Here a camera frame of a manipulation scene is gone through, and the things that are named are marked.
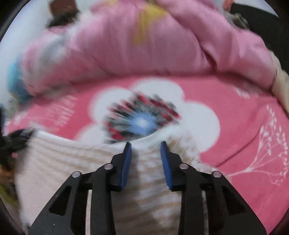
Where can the tan cloth garment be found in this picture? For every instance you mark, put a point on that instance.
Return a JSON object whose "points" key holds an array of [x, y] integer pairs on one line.
{"points": [[282, 85]]}

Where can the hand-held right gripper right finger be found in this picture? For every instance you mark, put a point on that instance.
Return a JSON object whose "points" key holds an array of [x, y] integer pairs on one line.
{"points": [[166, 167]]}

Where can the pink cartoon print quilt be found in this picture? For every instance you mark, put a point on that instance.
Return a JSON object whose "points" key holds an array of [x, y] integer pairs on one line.
{"points": [[135, 45]]}

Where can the dark patterned cloth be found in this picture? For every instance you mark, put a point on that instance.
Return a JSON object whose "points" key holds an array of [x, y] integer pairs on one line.
{"points": [[238, 19]]}

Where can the salmon pink cloth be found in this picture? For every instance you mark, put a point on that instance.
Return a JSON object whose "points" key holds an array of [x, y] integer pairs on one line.
{"points": [[227, 4]]}

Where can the pink floral bed blanket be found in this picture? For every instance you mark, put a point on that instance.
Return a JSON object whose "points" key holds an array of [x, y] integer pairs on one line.
{"points": [[239, 140]]}

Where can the brown wooden door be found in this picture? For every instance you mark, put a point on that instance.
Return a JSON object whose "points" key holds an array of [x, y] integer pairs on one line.
{"points": [[63, 5]]}

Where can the black padded headboard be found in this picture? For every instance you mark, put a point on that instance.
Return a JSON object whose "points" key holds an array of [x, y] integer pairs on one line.
{"points": [[255, 20]]}

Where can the beige checked knit coat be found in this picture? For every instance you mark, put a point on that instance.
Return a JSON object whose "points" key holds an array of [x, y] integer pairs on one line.
{"points": [[67, 171]]}

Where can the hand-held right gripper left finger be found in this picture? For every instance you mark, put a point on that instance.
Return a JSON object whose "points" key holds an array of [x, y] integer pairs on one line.
{"points": [[126, 167]]}

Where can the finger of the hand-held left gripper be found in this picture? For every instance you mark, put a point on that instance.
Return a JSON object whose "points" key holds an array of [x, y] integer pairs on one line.
{"points": [[21, 137]]}

